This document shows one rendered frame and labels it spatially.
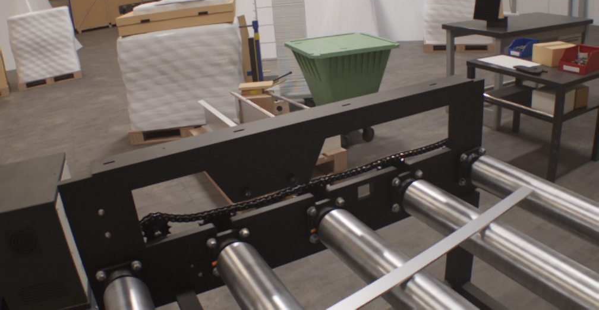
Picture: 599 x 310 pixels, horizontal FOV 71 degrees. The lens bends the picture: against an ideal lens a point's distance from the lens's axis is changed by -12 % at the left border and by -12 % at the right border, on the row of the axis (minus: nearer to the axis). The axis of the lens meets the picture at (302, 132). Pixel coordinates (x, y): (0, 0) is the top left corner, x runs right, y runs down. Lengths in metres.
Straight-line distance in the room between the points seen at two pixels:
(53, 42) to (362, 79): 6.44
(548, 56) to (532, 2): 9.33
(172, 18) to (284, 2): 1.16
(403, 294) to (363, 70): 2.97
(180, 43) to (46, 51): 5.00
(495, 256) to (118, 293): 0.90
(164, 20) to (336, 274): 2.91
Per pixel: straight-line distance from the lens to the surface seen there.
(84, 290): 2.10
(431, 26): 7.90
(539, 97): 3.55
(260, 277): 1.08
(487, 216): 1.28
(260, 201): 1.34
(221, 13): 4.46
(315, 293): 2.45
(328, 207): 1.35
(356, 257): 1.17
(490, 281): 2.55
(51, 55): 9.14
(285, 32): 4.91
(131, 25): 4.59
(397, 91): 1.46
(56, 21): 9.10
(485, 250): 1.24
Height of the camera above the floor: 1.57
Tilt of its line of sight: 20 degrees down
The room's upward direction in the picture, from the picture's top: 5 degrees counter-clockwise
